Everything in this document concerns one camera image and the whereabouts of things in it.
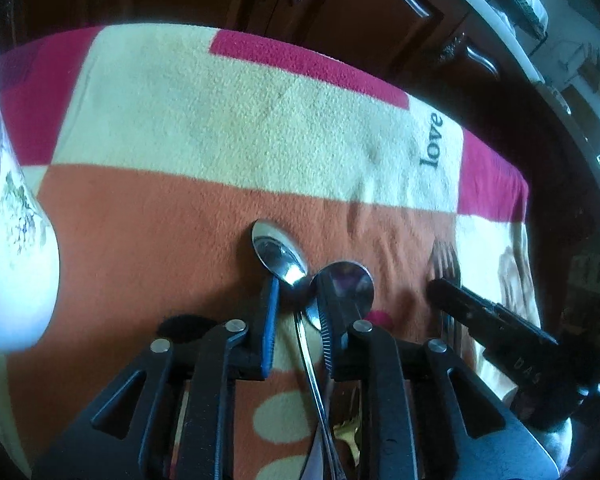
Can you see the grey stone countertop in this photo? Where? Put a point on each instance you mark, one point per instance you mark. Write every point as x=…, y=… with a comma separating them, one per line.
x=510, y=42

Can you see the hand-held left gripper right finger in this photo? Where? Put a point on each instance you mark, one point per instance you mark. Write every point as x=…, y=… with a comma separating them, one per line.
x=332, y=325

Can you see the golden fork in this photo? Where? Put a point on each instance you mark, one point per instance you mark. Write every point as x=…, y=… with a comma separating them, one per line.
x=347, y=427

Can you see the steel spoon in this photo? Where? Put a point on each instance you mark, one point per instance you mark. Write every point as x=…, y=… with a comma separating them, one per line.
x=352, y=282
x=275, y=252

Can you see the hanging wall utensil holder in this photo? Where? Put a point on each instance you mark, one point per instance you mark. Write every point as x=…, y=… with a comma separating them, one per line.
x=597, y=67

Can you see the white floral ceramic cup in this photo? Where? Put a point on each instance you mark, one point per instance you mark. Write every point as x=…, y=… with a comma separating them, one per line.
x=15, y=270

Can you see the patchwork fleece blanket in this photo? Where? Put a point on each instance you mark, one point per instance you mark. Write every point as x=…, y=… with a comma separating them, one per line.
x=180, y=135

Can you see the steel fork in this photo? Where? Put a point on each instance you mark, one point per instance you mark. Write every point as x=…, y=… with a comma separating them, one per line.
x=445, y=260

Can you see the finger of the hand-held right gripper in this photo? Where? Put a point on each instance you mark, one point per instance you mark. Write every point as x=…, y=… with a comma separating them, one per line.
x=470, y=310

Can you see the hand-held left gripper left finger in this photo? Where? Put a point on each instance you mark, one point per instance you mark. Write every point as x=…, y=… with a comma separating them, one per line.
x=269, y=320

